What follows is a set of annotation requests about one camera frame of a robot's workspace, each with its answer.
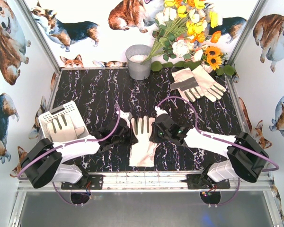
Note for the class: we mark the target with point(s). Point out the white grey work glove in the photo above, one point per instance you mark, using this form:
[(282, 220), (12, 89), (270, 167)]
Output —
[(61, 129)]

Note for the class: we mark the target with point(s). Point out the back grey palm work glove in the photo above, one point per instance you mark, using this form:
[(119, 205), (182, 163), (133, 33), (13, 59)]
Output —
[(186, 84)]

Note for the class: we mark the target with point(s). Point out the artificial flower bouquet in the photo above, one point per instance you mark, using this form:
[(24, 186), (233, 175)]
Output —
[(189, 29)]

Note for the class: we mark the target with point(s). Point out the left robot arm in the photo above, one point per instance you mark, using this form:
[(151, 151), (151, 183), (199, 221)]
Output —
[(46, 162)]

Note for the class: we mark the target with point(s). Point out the white perforated storage basket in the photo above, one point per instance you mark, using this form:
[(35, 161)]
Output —
[(69, 108)]

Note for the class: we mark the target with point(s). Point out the back right white work glove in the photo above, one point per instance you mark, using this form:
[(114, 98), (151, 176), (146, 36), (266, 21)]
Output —
[(210, 88)]

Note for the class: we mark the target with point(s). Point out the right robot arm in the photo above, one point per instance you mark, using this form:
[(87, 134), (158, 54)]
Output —
[(245, 158)]

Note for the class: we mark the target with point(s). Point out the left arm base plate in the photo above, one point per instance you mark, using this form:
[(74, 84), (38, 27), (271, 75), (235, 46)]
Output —
[(92, 182)]

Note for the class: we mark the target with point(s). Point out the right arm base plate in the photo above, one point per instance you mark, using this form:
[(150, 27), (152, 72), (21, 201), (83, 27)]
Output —
[(199, 182)]

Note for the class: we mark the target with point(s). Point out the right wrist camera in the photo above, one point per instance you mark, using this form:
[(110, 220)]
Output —
[(159, 111)]

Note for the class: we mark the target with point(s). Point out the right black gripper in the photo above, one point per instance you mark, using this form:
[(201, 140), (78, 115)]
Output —
[(155, 132)]

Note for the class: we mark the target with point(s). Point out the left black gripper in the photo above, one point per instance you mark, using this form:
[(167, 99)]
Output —
[(128, 132)]

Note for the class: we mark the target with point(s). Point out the grey metal bucket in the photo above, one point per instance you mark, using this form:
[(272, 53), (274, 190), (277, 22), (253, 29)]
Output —
[(139, 65)]

